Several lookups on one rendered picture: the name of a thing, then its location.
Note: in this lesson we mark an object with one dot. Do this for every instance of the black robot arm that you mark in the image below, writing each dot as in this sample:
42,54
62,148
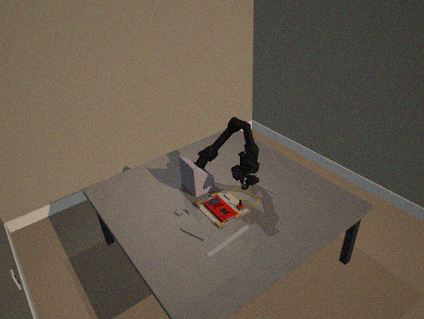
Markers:
247,160

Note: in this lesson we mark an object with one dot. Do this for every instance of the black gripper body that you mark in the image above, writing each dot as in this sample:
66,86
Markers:
251,180

